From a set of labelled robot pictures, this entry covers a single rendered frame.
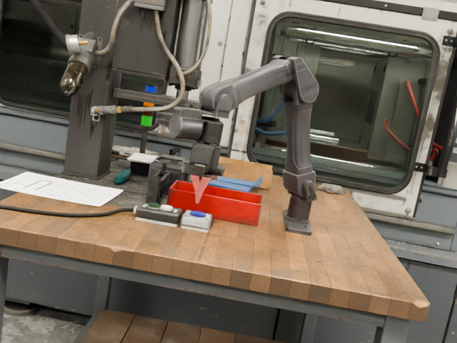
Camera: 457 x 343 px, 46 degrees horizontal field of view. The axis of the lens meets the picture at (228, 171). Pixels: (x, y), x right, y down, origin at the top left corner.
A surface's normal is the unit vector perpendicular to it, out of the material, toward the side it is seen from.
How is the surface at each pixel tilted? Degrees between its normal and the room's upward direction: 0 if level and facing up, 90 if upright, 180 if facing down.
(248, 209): 90
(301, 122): 96
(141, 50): 90
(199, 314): 90
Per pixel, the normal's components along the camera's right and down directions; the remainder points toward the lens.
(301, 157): 0.48, 0.14
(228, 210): -0.07, 0.18
